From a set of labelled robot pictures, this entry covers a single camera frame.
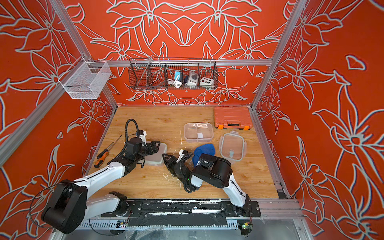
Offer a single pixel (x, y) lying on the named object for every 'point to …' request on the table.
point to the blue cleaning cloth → (207, 149)
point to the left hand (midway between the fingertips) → (156, 142)
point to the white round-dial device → (193, 79)
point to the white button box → (205, 81)
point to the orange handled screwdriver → (101, 157)
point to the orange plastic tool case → (232, 117)
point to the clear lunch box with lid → (198, 132)
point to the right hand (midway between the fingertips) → (157, 158)
